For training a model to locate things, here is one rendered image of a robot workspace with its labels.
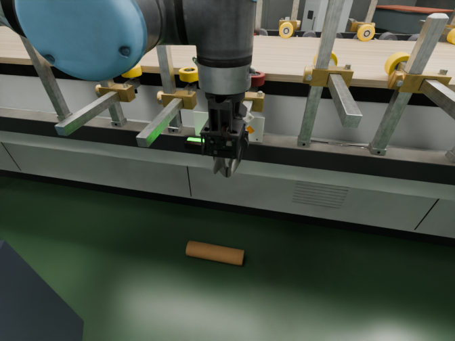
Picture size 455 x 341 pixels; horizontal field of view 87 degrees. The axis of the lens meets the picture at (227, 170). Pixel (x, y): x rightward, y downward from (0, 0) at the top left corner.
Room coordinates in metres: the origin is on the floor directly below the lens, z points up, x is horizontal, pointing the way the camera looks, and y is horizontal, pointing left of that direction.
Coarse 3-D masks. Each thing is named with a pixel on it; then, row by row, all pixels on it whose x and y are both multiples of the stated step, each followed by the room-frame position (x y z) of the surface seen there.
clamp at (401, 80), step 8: (392, 72) 0.73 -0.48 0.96; (400, 72) 0.70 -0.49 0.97; (424, 72) 0.70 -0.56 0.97; (432, 72) 0.70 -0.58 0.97; (392, 80) 0.71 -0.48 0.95; (400, 80) 0.69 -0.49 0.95; (408, 80) 0.68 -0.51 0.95; (416, 80) 0.68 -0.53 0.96; (440, 80) 0.67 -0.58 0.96; (448, 80) 0.66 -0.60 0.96; (392, 88) 0.69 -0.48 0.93; (400, 88) 0.68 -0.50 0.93; (408, 88) 0.68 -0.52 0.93; (416, 88) 0.67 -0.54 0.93
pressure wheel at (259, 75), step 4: (256, 72) 0.93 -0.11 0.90; (260, 72) 0.92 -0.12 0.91; (252, 76) 0.87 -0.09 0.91; (256, 76) 0.87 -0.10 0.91; (260, 76) 0.87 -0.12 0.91; (264, 76) 0.89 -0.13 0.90; (252, 80) 0.87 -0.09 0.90; (256, 80) 0.87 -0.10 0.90; (260, 80) 0.87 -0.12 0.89; (264, 80) 0.89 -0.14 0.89; (252, 84) 0.87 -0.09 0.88; (256, 84) 0.87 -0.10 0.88; (260, 84) 0.87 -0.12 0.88
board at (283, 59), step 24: (0, 48) 1.36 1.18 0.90; (24, 48) 1.36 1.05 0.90; (192, 48) 1.36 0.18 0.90; (264, 48) 1.36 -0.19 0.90; (288, 48) 1.36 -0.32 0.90; (312, 48) 1.36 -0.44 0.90; (336, 48) 1.36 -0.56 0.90; (360, 48) 1.36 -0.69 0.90; (384, 48) 1.36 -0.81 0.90; (408, 48) 1.36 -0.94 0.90; (264, 72) 0.94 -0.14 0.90; (288, 72) 0.94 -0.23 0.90; (360, 72) 0.94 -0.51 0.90; (384, 72) 0.94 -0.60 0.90
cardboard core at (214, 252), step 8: (192, 248) 0.72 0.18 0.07; (200, 248) 0.72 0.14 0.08; (208, 248) 0.72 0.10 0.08; (216, 248) 0.72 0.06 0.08; (224, 248) 0.72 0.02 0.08; (232, 248) 0.72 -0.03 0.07; (200, 256) 0.69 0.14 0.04; (208, 256) 0.69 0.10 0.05; (216, 256) 0.68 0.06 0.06; (224, 256) 0.68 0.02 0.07; (232, 256) 0.67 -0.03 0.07; (240, 256) 0.67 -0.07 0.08; (232, 264) 0.66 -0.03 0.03; (240, 264) 0.65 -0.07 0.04
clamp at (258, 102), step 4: (248, 92) 0.82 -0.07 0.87; (252, 92) 0.82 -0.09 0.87; (248, 96) 0.78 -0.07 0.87; (252, 96) 0.78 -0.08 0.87; (256, 96) 0.78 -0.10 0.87; (264, 96) 0.80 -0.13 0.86; (252, 100) 0.77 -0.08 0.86; (256, 100) 0.77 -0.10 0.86; (260, 100) 0.76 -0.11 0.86; (256, 104) 0.77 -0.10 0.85; (260, 104) 0.76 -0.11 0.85; (256, 108) 0.77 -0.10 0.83; (260, 108) 0.76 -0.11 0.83
